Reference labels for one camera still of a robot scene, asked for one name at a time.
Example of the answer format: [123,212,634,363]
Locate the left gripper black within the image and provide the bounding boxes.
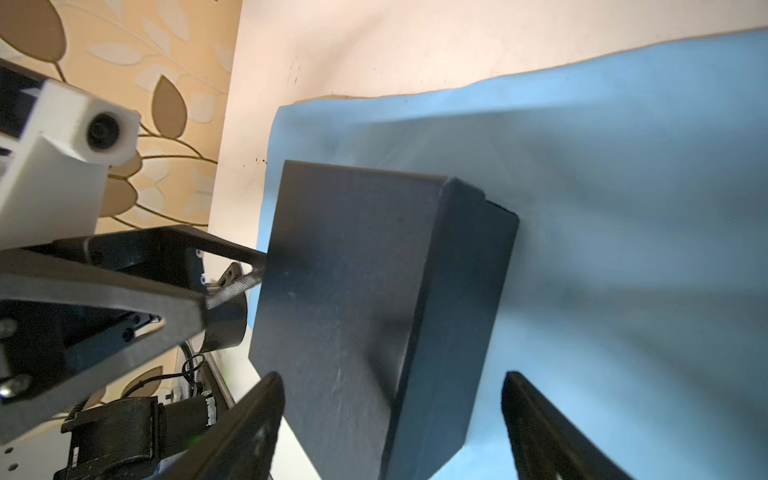
[1,226,267,442]

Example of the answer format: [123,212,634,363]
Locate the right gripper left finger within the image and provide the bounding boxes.
[150,372,285,479]

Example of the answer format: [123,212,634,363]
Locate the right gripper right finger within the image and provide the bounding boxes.
[501,371,631,480]

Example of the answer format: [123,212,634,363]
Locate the dark navy gift box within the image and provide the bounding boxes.
[250,161,519,479]

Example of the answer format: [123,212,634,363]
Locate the light blue wrapping paper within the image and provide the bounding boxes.
[259,29,767,479]

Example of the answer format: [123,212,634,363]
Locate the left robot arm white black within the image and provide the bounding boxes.
[1,226,266,479]

